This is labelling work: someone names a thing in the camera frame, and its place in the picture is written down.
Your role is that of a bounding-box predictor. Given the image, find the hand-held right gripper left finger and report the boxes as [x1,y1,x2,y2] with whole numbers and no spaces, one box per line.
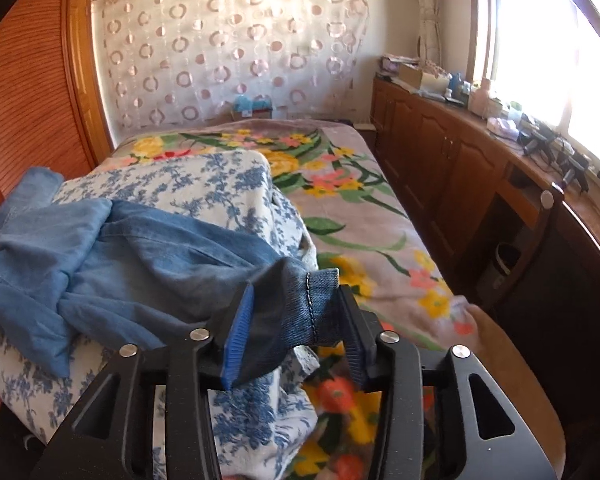
[30,280,256,480]

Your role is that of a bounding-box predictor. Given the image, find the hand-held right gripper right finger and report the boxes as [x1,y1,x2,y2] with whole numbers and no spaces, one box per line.
[337,284,556,480]

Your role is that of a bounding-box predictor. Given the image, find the light blue denim pants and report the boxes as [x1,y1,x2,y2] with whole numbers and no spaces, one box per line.
[0,167,341,391]

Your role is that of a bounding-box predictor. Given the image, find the colourful flowered blanket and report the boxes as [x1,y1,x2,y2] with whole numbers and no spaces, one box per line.
[97,117,481,480]

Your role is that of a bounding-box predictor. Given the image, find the blue floral white quilt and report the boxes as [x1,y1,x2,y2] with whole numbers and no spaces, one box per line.
[0,150,321,480]

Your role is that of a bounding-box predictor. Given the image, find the dark waste basket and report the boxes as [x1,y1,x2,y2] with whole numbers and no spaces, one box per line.
[492,242,523,276]

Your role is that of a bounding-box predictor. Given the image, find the dark wooden chair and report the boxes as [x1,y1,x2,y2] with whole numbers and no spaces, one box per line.
[480,185,600,480]

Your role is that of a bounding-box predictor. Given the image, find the long wooden cabinet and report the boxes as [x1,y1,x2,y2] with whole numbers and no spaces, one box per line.
[370,75,600,361]

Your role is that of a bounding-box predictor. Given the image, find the small cardboard box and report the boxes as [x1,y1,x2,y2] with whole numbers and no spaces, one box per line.
[232,105,276,121]

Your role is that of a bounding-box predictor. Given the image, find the blue plastic bag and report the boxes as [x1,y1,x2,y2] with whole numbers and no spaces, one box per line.
[232,95,273,111]

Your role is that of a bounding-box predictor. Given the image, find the pink bottle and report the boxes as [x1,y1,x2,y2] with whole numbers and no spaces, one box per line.
[467,80,491,116]

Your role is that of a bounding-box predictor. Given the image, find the flat open cardboard box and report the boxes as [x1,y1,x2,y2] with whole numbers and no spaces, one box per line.
[399,62,426,86]

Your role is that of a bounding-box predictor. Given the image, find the group of black devices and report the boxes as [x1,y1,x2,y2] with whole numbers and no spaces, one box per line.
[522,125,596,191]

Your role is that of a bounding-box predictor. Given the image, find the circle pattern sheer curtain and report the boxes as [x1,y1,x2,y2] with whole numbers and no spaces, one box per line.
[92,0,371,133]

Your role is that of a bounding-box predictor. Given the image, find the slatted wooden wardrobe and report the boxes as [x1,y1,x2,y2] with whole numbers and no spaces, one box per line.
[0,0,116,241]

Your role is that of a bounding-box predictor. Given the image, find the beige window curtain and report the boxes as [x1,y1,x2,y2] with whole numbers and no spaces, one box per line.
[412,0,441,61]

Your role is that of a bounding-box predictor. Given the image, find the bright window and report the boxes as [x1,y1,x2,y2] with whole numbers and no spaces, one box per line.
[467,0,600,176]

